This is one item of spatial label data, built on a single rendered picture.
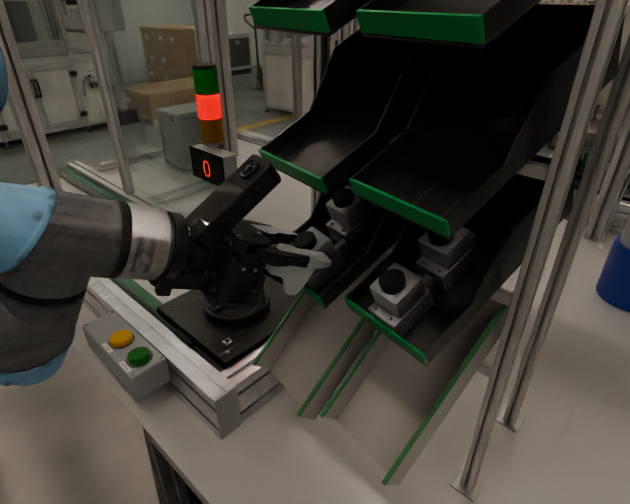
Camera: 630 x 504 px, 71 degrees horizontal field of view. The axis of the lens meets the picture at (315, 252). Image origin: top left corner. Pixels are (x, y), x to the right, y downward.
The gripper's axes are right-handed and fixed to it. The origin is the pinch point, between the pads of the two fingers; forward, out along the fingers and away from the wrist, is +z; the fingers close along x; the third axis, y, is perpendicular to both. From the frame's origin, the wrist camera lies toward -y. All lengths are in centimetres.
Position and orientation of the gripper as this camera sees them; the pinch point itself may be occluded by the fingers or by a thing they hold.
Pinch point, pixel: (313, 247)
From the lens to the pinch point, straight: 58.1
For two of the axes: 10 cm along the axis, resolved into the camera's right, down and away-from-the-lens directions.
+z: 7.4, 1.0, 6.6
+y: -3.7, 8.9, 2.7
